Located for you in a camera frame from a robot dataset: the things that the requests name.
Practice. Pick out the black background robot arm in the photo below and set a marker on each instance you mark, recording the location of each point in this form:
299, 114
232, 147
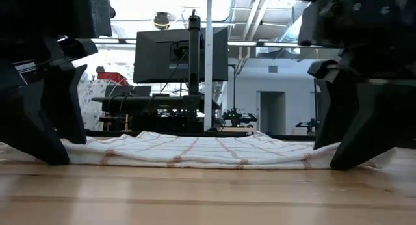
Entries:
308, 125

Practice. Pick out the black monitor stand pole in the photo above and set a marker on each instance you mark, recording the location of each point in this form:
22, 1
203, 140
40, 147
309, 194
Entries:
194, 56

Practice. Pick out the silver ventilation duct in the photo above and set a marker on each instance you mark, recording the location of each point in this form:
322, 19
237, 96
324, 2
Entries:
292, 30

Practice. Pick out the long ceiling light strip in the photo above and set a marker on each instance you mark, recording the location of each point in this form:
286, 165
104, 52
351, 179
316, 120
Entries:
260, 43

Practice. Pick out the black ceiling dome device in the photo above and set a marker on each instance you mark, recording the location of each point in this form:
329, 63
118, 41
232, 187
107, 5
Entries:
162, 21

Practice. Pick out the white vertical pole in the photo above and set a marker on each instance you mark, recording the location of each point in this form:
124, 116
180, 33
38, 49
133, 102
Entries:
208, 72

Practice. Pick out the white towel with pink grid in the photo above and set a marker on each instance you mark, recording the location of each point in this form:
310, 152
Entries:
201, 153

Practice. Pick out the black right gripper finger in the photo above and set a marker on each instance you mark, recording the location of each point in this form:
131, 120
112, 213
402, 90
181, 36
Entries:
338, 108
383, 121

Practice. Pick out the black computer monitor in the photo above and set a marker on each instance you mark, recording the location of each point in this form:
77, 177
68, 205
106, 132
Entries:
156, 56

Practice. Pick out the red storage bin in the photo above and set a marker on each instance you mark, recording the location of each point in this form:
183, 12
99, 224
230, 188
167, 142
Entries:
110, 77

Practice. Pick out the black robot arm green light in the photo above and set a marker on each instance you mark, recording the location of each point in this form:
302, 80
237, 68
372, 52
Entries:
239, 116

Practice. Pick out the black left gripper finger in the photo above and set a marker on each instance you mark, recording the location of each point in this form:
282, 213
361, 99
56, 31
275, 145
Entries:
65, 104
26, 121

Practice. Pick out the white floral partition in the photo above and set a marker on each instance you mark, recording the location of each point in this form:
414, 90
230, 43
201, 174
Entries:
91, 101

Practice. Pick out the grey wall vent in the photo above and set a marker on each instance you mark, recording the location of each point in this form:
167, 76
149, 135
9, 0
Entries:
273, 69

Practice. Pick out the black desk shelf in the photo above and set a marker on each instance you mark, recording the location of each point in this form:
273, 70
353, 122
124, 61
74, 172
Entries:
156, 103

